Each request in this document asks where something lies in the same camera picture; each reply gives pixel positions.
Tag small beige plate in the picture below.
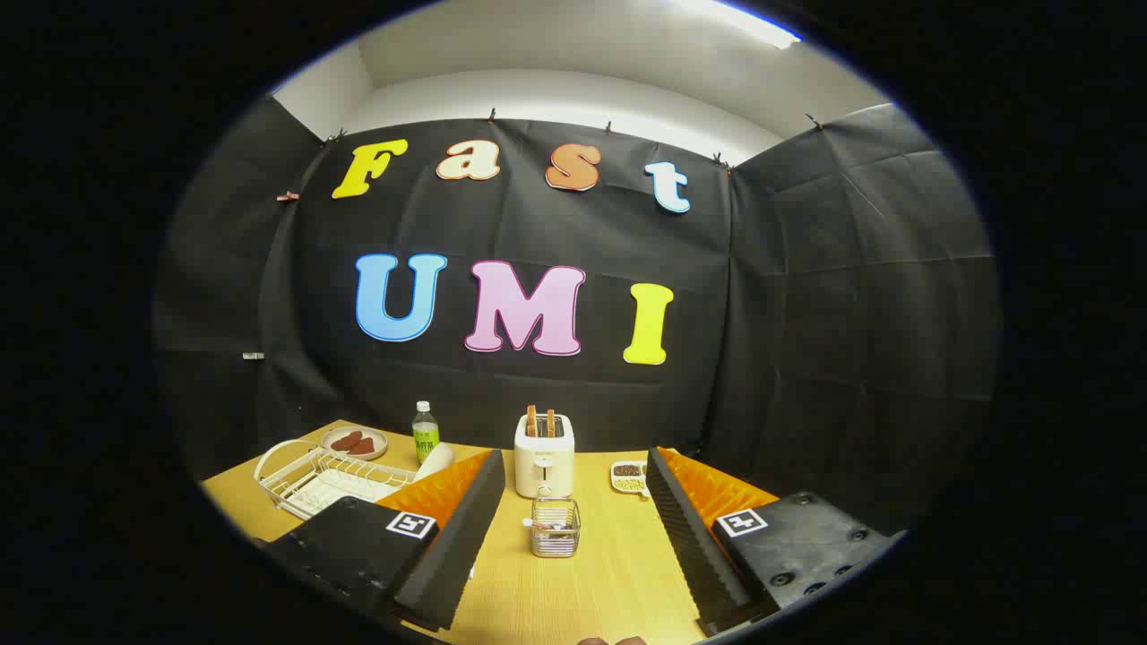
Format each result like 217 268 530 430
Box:
321 426 389 461

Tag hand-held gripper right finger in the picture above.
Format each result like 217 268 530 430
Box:
645 446 901 639

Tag white wire dish rack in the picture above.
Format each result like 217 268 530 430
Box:
254 439 422 521

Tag metal wire basket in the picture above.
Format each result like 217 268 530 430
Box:
530 498 582 559

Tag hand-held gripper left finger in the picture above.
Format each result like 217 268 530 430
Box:
255 449 507 633

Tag black backdrop cloth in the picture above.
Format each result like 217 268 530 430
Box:
152 94 1003 538

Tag white toaster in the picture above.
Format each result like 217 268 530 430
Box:
514 414 576 500

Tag green tea bottle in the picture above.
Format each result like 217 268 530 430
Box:
412 400 441 464

